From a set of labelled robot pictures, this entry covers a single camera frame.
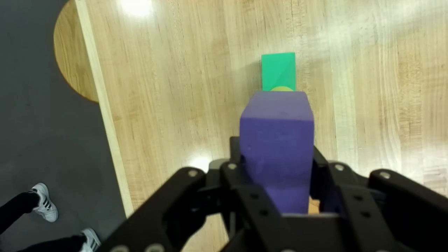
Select purple block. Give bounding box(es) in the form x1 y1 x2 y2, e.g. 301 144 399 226
238 89 316 215

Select wooden stool with orange legs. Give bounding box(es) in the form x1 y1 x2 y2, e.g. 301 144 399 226
51 0 100 103

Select long wooden table black legs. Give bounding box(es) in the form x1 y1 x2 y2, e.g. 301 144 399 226
74 0 448 252

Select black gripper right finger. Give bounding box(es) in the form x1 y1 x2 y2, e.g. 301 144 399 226
309 144 448 252

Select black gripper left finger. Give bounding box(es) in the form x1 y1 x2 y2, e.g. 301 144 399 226
95 137 291 252

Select green bridge block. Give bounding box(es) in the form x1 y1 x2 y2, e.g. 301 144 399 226
259 50 298 92

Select person with black trousers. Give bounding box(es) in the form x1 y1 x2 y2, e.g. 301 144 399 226
0 180 102 252

